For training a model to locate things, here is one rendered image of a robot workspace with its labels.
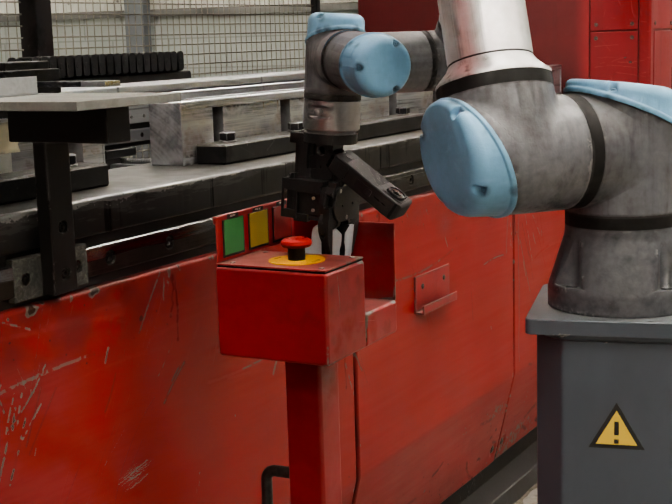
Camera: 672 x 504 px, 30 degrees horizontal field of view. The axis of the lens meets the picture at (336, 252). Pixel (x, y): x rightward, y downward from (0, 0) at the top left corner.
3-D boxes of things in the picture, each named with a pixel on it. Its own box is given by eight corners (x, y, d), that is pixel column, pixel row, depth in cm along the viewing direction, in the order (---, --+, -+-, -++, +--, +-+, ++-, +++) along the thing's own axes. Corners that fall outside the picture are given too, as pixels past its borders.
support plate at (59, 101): (77, 111, 128) (76, 101, 128) (-104, 110, 141) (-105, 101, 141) (181, 101, 143) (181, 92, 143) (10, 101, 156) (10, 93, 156)
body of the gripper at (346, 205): (307, 213, 173) (311, 126, 170) (362, 221, 169) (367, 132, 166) (279, 221, 166) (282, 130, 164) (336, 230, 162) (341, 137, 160)
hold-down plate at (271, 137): (225, 165, 186) (224, 144, 186) (195, 164, 189) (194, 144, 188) (325, 146, 212) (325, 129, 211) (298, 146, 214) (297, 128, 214)
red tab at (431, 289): (424, 315, 230) (423, 277, 229) (414, 314, 231) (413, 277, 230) (457, 299, 243) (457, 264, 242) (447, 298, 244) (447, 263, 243)
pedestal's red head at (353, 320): (328, 367, 153) (324, 222, 150) (218, 355, 160) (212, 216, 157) (397, 331, 171) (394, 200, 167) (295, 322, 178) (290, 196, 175)
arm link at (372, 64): (440, 31, 150) (401, 27, 160) (354, 34, 146) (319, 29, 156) (439, 97, 152) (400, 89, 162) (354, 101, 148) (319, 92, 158)
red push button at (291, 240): (303, 268, 156) (302, 240, 156) (275, 266, 158) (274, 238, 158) (318, 263, 160) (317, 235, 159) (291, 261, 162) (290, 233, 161)
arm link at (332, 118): (370, 100, 165) (342, 103, 158) (368, 134, 166) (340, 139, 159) (320, 95, 169) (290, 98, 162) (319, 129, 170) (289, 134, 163)
